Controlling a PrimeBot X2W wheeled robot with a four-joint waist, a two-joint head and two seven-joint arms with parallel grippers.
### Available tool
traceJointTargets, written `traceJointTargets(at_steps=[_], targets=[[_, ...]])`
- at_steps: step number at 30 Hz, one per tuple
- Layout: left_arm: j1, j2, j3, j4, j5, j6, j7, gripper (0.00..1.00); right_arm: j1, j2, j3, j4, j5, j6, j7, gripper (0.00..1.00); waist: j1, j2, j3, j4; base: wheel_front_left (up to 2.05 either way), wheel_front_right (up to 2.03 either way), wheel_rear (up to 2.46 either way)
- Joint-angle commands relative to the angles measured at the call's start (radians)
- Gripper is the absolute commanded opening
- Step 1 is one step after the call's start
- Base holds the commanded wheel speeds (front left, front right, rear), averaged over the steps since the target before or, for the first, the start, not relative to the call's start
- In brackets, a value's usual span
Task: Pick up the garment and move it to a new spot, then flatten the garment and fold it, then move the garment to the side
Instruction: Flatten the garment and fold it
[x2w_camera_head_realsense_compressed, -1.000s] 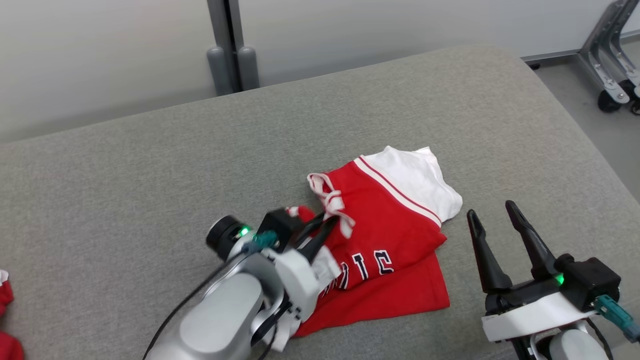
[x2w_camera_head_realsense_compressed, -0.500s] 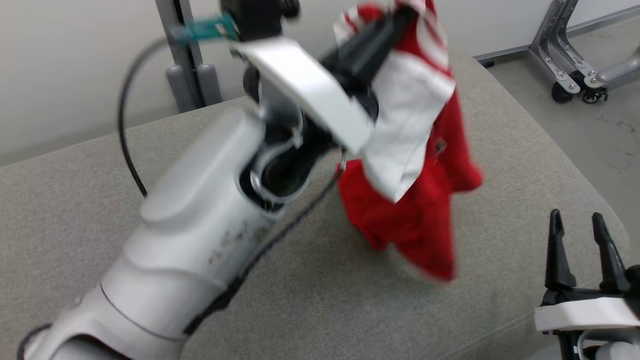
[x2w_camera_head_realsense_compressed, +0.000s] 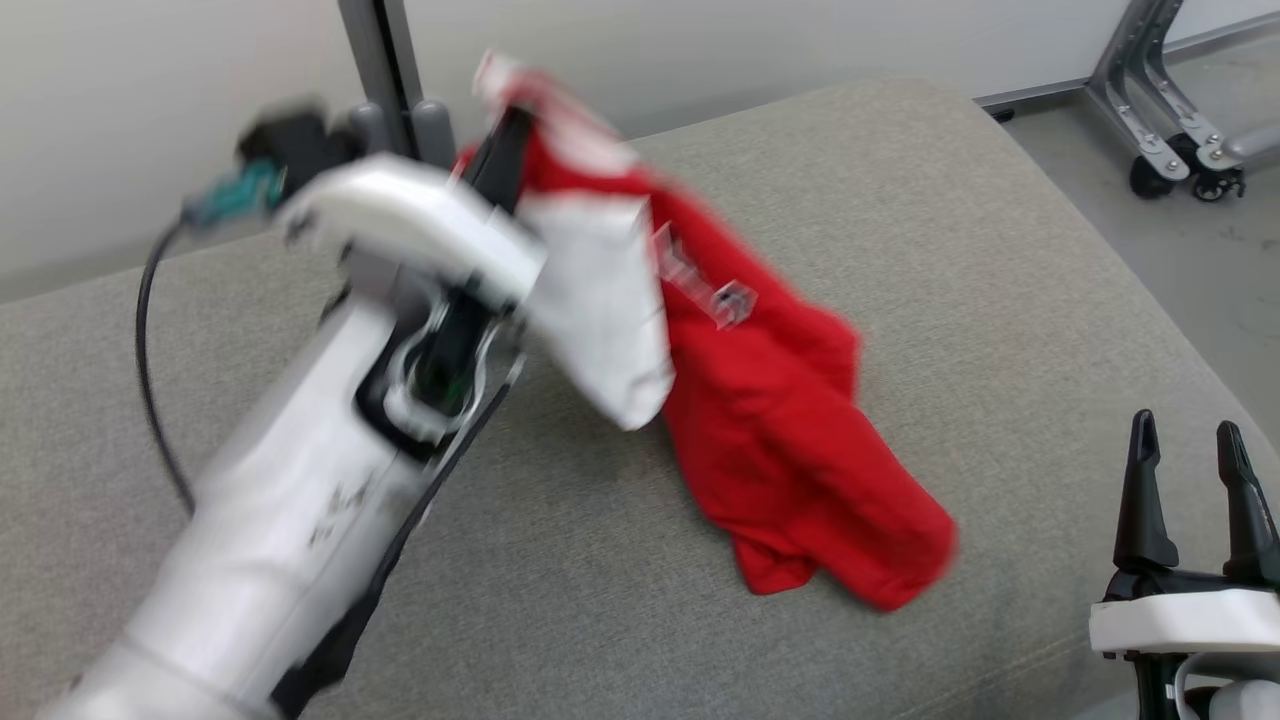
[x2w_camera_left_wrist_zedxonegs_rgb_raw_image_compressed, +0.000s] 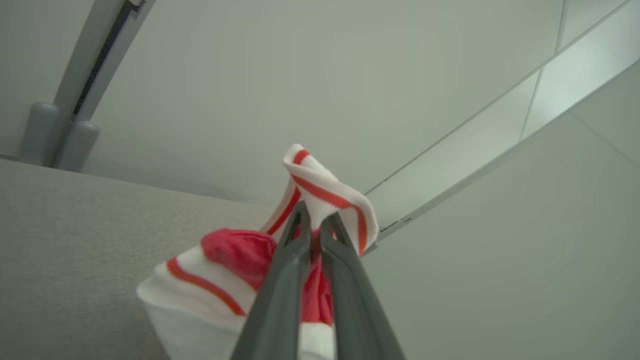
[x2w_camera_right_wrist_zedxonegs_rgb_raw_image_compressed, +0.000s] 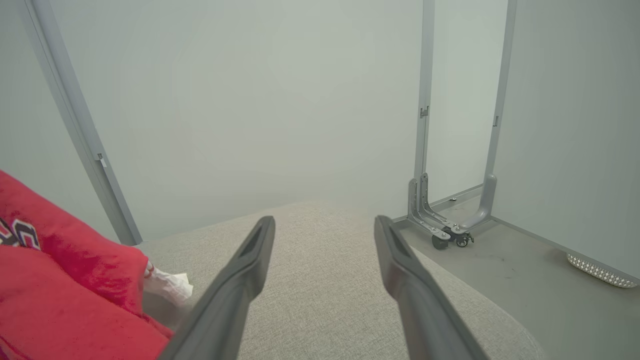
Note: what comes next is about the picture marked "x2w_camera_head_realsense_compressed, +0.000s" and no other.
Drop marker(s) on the grey metal wheeled stand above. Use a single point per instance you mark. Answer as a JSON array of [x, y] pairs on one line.
[[1150, 90]]

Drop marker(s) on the clear plastic garment tag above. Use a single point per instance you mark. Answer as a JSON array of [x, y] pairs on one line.
[[725, 300]]

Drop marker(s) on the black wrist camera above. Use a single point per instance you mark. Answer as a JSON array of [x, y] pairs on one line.
[[295, 140]]

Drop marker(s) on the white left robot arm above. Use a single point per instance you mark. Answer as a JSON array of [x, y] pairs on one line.
[[280, 520]]

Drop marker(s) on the black caster wheel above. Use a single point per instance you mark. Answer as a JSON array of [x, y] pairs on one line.
[[1148, 178], [1215, 185]]

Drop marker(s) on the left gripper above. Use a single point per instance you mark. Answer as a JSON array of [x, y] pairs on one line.
[[420, 220]]

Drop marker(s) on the grey partition post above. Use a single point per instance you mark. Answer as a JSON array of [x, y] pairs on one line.
[[385, 60]]

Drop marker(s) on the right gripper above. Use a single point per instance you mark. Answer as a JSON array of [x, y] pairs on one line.
[[1190, 620]]

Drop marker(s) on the red shirt with white sleeves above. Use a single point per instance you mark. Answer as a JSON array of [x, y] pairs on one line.
[[780, 430]]

